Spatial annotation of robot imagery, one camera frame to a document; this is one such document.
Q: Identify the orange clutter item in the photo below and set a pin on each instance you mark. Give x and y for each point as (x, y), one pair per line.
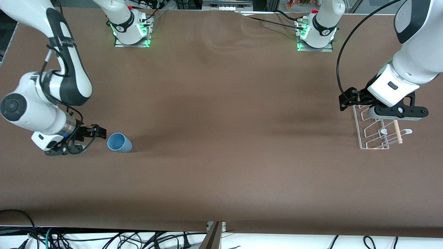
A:
(297, 3)

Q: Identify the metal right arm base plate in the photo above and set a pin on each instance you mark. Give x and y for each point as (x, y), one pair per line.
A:
(119, 45)

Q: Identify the grey box with white sockets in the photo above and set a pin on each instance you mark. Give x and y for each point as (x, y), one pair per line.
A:
(226, 4)

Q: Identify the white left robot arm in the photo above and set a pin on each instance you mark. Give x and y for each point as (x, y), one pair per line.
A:
(418, 52)

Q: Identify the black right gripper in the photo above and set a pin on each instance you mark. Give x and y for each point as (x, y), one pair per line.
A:
(82, 133)

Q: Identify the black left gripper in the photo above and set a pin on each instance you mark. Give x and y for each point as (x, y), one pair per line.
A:
(359, 96)

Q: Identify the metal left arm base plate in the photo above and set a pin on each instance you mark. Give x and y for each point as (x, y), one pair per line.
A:
(304, 49)

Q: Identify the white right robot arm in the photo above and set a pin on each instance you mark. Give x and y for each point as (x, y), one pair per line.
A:
(34, 107)

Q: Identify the light blue plastic cup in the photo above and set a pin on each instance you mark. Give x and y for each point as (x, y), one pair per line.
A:
(121, 145)

